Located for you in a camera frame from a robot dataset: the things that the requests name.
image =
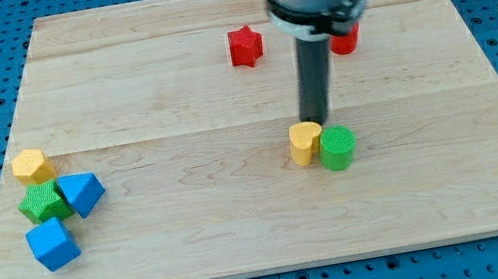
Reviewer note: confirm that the yellow hexagon block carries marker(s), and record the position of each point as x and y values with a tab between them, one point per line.
31	166

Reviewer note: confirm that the red cylinder block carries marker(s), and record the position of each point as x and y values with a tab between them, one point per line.
347	43

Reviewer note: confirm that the wooden board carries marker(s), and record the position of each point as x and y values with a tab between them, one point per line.
193	152

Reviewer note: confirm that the yellow heart block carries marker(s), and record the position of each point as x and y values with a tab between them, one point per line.
304	142

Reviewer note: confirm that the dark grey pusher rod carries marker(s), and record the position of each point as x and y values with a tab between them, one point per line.
313	79

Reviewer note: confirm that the red star block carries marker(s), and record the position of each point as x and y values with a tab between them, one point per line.
245	46

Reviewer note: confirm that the green cylinder block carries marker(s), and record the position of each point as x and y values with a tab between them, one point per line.
337	148

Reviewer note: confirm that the blue triangle block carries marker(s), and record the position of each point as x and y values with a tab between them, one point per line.
82	191

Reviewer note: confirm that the green star block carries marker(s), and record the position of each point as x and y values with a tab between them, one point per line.
44	201

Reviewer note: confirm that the blue cube block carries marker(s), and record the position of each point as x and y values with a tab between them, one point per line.
52	244

